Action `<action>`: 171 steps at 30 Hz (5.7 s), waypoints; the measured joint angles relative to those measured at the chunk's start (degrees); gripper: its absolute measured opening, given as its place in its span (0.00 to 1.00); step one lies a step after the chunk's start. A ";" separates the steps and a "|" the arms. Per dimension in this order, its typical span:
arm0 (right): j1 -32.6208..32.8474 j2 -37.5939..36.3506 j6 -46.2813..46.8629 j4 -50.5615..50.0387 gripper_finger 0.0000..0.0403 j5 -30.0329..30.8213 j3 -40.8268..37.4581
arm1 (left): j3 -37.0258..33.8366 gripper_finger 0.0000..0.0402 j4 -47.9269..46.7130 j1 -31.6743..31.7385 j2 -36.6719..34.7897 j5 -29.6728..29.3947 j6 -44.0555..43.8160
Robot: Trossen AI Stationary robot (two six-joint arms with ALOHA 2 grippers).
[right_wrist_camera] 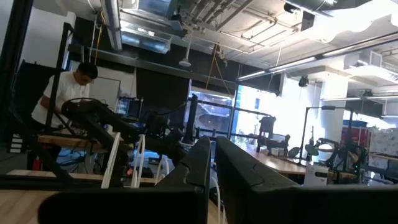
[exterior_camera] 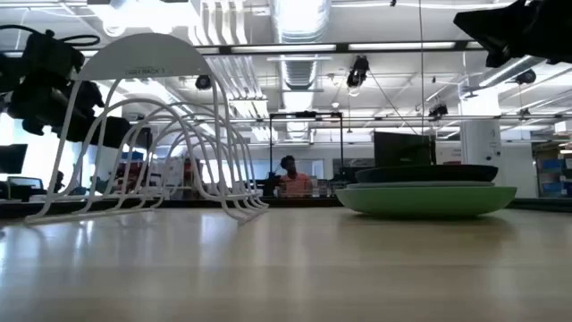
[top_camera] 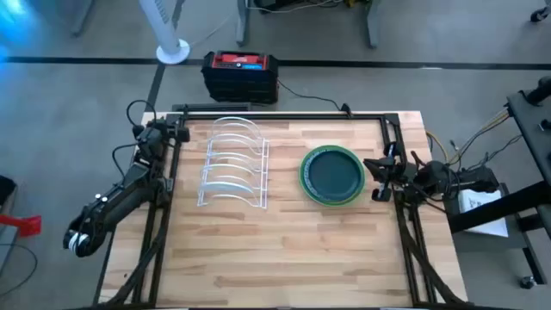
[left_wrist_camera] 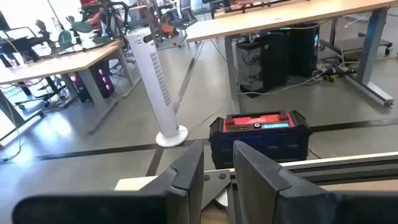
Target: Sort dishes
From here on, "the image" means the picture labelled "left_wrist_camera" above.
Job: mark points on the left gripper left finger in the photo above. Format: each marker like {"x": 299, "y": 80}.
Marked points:
{"x": 124, "y": 208}

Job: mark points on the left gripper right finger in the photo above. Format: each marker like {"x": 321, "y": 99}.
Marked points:
{"x": 295, "y": 205}

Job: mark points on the red black power station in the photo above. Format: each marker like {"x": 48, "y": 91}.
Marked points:
{"x": 258, "y": 140}

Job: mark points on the black computer pink lights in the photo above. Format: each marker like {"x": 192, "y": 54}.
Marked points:
{"x": 104, "y": 81}
{"x": 81, "y": 88}

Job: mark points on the white tower fan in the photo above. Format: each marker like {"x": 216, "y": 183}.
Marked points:
{"x": 155, "y": 81}

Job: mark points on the glass sided computer tower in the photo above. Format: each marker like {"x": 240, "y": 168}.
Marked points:
{"x": 267, "y": 62}

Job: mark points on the black computer tower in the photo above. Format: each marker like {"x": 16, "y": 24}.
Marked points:
{"x": 303, "y": 49}

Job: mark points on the wooden desk grey legs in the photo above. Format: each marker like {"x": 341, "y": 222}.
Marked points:
{"x": 280, "y": 17}
{"x": 62, "y": 63}

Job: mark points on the black wheeled chair base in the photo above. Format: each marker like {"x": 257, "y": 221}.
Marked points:
{"x": 357, "y": 43}

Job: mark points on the grey office chair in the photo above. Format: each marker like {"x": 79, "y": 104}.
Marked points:
{"x": 183, "y": 18}

